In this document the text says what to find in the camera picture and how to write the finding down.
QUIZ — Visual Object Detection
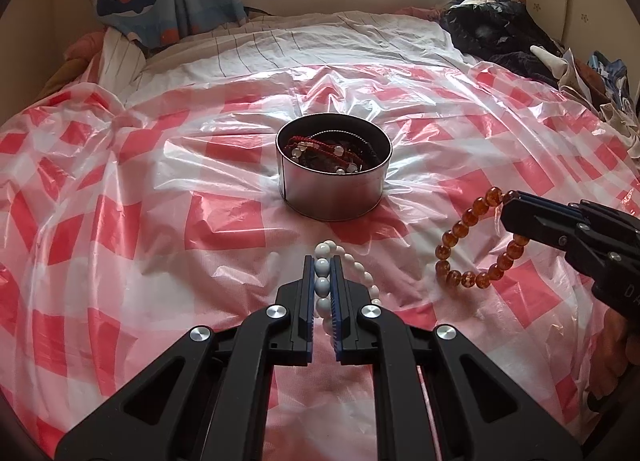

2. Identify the red string bracelet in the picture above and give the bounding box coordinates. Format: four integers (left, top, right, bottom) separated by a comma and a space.
282, 134, 369, 172

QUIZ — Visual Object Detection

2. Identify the black plastic bag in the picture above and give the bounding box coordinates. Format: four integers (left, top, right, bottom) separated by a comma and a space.
439, 2, 561, 88

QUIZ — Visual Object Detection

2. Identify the white bead bracelet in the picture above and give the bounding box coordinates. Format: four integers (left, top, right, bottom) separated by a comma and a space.
313, 239, 382, 342

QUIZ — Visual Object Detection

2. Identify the red white checkered plastic sheet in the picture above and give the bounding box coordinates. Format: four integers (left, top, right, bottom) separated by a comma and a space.
1, 63, 639, 452

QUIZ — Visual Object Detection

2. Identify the striped white bed sheet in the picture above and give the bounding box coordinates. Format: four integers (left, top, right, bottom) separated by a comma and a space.
122, 11, 478, 106

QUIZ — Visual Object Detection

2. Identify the round silver metal tin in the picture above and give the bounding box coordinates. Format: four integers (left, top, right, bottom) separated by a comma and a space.
276, 113, 393, 222

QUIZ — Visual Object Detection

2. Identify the pile of clothes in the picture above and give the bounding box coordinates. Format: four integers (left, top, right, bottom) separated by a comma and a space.
529, 45, 639, 166

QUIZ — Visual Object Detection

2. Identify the amber bead bracelet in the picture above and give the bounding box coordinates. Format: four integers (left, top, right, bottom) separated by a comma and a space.
433, 186, 532, 290

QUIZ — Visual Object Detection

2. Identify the striped pillow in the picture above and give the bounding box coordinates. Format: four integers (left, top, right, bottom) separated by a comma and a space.
88, 28, 146, 103

